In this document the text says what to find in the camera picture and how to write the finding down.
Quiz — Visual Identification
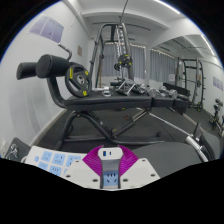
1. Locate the black yellow weight plate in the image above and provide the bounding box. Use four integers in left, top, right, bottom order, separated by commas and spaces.
116, 53, 133, 70
64, 63, 91, 99

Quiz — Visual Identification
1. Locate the grey window curtain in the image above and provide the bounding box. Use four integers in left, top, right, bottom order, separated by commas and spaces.
149, 49, 178, 83
99, 43, 146, 80

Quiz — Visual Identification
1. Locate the ceiling light strip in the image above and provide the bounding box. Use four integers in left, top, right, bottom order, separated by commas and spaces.
154, 0, 183, 16
199, 33, 216, 56

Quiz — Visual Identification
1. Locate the group of dumbbells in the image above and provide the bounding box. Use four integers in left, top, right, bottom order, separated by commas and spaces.
136, 84, 188, 101

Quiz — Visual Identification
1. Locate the black cable machine frame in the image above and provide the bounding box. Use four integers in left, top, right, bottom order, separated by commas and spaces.
89, 22, 136, 91

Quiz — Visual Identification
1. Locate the chrome V-grip handle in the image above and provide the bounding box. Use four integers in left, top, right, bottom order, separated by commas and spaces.
116, 79, 138, 96

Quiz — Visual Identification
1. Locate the black squat rack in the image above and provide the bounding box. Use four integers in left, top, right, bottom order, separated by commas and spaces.
176, 57, 206, 113

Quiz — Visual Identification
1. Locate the black padded backrest cushion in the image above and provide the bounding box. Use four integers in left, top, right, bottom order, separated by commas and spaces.
196, 123, 221, 161

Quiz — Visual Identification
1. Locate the black upright gym mat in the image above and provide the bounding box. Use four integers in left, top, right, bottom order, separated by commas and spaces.
163, 82, 191, 101

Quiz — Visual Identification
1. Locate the white charger block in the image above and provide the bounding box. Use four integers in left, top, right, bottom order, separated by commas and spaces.
97, 146, 124, 171

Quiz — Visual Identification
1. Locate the small black exercise machine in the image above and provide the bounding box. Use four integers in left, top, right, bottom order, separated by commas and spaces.
209, 98, 224, 134

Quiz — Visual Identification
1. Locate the purple wall poster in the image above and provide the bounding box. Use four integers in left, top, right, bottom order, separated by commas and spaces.
28, 14, 65, 44
213, 76, 224, 91

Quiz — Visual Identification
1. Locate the white power strip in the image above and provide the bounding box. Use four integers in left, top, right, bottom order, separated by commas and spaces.
24, 145, 122, 190

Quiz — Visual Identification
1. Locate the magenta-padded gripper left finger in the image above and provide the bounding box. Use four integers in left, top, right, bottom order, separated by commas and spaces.
64, 145, 107, 189

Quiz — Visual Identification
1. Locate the chrome barbell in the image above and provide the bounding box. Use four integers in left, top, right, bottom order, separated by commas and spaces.
148, 113, 208, 162

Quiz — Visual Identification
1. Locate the black weight bench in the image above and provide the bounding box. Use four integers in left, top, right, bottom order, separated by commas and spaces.
15, 54, 191, 151

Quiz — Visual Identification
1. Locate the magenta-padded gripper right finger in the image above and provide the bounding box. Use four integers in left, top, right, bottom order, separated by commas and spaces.
116, 145, 161, 189

